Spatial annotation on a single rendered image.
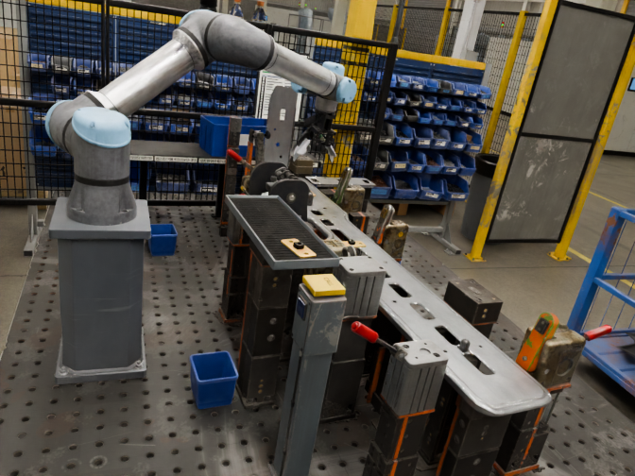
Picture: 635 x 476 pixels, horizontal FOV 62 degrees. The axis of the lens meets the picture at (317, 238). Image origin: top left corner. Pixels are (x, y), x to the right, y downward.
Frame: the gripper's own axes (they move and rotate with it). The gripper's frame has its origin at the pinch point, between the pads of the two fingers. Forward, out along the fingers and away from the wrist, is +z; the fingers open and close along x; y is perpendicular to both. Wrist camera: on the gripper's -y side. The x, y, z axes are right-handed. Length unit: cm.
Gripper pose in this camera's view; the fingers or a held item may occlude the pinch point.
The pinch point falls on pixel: (312, 161)
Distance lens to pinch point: 192.3
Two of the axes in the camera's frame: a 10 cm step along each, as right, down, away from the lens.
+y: 3.7, 5.0, -7.8
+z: -1.9, 8.7, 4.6
